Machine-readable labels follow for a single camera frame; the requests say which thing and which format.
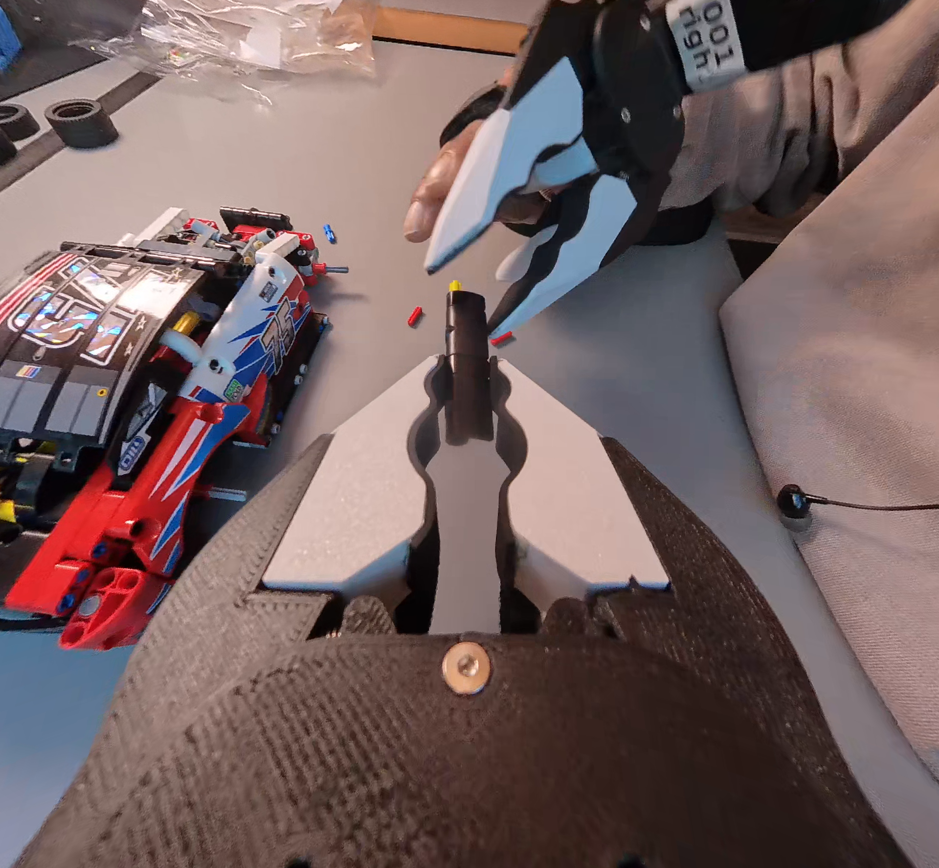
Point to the clear plastic bag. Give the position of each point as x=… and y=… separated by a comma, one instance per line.
x=242, y=17

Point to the black work mat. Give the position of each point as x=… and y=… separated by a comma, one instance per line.
x=44, y=79

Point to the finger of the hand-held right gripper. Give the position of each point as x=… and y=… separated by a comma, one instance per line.
x=601, y=230
x=499, y=156

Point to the black lego cylinder piece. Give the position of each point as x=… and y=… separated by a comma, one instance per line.
x=469, y=369

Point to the red white blue lego car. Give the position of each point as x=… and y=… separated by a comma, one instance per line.
x=220, y=369

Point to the red lego pin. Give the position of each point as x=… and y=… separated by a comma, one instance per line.
x=415, y=316
x=502, y=338

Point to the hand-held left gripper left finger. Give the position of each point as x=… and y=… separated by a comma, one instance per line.
x=352, y=508

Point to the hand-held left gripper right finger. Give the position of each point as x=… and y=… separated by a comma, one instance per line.
x=579, y=508

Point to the person's right hand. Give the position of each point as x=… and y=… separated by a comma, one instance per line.
x=429, y=200

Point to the black earbud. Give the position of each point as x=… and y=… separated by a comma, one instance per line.
x=792, y=501

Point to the black rubber lego tire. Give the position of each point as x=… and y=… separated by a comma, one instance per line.
x=18, y=121
x=4, y=149
x=81, y=121

